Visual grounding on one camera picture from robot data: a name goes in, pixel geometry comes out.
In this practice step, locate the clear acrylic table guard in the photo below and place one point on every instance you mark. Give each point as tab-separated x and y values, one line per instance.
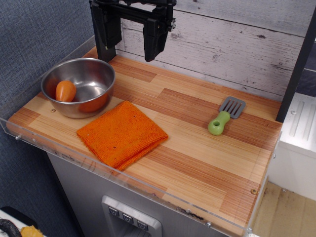
217	178

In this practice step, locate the stainless steel bowl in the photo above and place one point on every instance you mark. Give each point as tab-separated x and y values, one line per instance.
94	80

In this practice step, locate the white toy sink unit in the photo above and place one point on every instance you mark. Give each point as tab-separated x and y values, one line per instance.
293	165

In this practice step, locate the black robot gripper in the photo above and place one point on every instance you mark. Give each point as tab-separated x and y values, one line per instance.
106	15

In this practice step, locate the orange toy carrot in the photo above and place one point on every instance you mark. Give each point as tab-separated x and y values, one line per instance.
65	91

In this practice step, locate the grey toy fridge cabinet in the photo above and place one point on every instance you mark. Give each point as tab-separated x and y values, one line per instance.
108	207

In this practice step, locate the orange cloth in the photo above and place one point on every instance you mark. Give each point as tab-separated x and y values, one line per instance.
121	136

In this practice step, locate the black left frame post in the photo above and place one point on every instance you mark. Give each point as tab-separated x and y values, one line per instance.
104	53

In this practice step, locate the black frame post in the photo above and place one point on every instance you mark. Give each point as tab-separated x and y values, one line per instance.
298	69
104	53

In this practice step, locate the black right frame post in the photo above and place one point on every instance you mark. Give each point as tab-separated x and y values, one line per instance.
298	69

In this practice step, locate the green handled grey toy spatula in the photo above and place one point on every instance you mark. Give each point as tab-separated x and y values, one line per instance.
231	108

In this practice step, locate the yellow tape piece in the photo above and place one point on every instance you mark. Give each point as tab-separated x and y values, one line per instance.
31	231

